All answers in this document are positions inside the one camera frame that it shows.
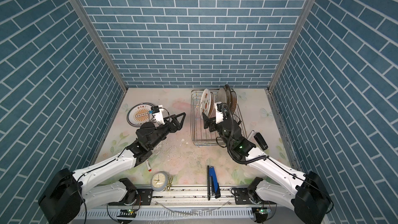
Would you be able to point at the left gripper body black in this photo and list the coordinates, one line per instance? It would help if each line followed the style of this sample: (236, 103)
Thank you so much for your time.
(172, 129)

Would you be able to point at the red marker pen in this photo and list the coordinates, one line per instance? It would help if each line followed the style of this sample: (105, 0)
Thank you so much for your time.
(148, 166)

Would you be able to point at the orange sunburst plate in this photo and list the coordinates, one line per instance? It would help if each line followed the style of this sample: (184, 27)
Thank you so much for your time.
(140, 114)
(212, 108)

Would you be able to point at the black remote on table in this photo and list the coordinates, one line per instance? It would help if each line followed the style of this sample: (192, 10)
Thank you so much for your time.
(261, 141)

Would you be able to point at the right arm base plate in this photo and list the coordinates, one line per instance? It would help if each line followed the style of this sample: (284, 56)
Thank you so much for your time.
(245, 196)

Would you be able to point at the brown patterned plate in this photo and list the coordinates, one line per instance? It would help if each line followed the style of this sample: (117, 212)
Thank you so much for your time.
(234, 101)

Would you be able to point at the black plate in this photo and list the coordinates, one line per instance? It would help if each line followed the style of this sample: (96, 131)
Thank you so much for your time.
(228, 95)

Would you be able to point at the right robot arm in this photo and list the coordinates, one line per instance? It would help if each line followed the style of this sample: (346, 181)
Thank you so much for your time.
(245, 152)

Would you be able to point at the grey plate in rack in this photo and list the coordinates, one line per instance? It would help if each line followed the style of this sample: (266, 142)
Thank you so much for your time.
(222, 96)

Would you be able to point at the metal wire dish rack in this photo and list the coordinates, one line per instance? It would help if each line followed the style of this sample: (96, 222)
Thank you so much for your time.
(209, 137)

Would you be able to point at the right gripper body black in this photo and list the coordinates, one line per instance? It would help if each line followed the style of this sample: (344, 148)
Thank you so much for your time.
(215, 126)

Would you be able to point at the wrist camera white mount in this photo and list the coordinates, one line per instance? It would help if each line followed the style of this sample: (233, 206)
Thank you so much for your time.
(157, 114)
(219, 112)

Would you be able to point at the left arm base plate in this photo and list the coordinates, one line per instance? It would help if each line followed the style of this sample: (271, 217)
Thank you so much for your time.
(141, 196)

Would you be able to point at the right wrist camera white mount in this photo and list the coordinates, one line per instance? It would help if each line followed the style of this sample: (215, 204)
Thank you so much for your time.
(219, 112)

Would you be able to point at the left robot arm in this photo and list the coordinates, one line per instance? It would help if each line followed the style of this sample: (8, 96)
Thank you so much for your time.
(72, 192)

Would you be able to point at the white perforated cable duct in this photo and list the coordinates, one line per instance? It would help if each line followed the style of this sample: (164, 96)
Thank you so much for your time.
(162, 213)

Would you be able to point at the small grey clock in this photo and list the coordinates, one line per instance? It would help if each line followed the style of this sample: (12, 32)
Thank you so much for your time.
(159, 181)

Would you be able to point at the aluminium front rail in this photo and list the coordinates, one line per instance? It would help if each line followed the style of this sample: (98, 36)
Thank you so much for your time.
(192, 196)

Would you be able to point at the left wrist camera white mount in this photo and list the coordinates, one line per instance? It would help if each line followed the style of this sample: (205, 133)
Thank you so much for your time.
(157, 114)

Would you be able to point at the watermelon pattern plate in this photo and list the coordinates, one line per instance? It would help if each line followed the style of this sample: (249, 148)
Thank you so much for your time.
(205, 102)

